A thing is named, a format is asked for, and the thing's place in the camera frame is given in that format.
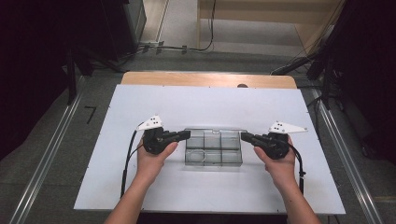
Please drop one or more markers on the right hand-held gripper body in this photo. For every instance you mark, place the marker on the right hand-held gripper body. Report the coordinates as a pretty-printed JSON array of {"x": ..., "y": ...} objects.
[{"x": 274, "y": 146}]

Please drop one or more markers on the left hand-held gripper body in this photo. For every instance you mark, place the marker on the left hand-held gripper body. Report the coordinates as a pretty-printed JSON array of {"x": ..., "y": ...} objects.
[{"x": 154, "y": 140}]

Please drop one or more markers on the clear plastic compartment box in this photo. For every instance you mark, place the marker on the clear plastic compartment box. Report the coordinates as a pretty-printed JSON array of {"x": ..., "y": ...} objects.
[{"x": 214, "y": 146}]

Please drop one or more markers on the person's right hand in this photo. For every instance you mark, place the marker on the person's right hand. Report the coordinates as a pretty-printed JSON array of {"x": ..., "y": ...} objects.
[{"x": 280, "y": 169}]

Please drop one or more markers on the person's left hand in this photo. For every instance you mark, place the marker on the person's left hand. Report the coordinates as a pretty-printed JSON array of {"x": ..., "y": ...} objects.
[{"x": 152, "y": 165}]

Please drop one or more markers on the white board table cover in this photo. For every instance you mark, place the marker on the white board table cover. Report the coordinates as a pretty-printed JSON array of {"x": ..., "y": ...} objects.
[{"x": 202, "y": 102}]

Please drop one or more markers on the dark round table grommet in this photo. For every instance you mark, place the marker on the dark round table grommet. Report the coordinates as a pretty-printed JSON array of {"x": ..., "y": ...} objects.
[{"x": 242, "y": 86}]

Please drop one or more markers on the wooden table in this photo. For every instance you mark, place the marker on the wooden table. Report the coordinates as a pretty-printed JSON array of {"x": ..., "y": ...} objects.
[{"x": 186, "y": 79}]

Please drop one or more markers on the black stand leg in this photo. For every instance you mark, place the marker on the black stand leg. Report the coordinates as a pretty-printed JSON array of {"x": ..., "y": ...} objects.
[{"x": 71, "y": 77}]

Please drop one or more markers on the black curtain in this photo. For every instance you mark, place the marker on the black curtain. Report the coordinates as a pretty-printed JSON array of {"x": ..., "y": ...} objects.
[
  {"x": 370, "y": 77},
  {"x": 28, "y": 77}
]

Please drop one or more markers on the dark equipment cabinet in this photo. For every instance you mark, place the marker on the dark equipment cabinet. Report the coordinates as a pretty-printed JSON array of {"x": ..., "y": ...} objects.
[{"x": 124, "y": 25}]

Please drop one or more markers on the light wooden platform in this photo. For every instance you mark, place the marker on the light wooden platform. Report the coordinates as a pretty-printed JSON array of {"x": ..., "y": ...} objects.
[{"x": 264, "y": 12}]

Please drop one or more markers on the metal floor rail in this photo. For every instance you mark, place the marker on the metal floor rail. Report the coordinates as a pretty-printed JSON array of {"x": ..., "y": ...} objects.
[
  {"x": 345, "y": 149},
  {"x": 46, "y": 161}
]

